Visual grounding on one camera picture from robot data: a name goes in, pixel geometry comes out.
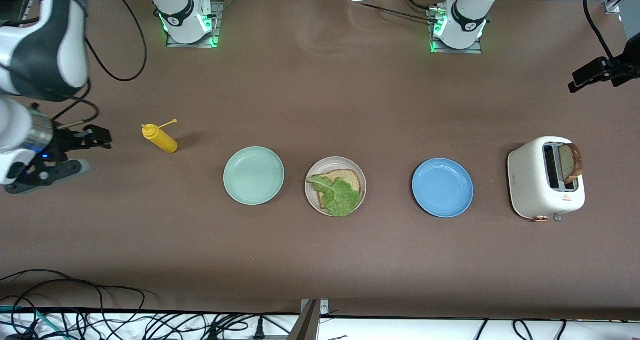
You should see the yellow squeeze bottle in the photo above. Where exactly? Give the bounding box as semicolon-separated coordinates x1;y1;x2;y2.
141;119;179;154

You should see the green lettuce leaf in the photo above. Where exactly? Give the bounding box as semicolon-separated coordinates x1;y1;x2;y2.
306;174;362;218

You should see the brown toasted bread slice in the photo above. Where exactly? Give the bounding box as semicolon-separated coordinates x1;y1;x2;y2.
558;144;584;184
318;168;362;210

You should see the mint green plate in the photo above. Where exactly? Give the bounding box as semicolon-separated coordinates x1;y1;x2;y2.
223;146;286;206

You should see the blue plate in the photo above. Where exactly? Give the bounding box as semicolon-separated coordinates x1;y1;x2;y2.
411;158;475;219

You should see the beige plate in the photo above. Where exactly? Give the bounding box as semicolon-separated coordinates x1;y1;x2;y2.
304;156;368;217

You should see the white toaster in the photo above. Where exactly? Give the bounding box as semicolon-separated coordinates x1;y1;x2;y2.
507;136;586;224

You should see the brown table cover mat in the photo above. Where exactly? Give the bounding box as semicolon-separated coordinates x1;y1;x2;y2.
0;0;640;321

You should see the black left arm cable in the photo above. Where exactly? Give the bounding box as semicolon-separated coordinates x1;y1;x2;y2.
584;0;616;63

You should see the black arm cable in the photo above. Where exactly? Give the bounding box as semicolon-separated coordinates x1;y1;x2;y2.
584;0;616;63
52;0;148;126

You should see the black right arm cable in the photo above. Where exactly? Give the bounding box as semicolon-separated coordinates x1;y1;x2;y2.
52;0;148;126

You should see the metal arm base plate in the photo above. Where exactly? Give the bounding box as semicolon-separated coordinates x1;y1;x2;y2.
166;1;223;49
429;7;483;55

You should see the long black looped cable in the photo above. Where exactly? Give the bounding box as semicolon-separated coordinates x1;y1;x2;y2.
0;269;147;331

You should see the teal cable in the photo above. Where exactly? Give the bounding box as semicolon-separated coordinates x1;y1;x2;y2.
0;305;68;340

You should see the thick black braided cable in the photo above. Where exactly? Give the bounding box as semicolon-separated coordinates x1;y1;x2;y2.
347;0;443;25

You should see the aluminium table bracket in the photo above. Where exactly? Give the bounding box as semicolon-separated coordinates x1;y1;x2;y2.
287;298;331;340

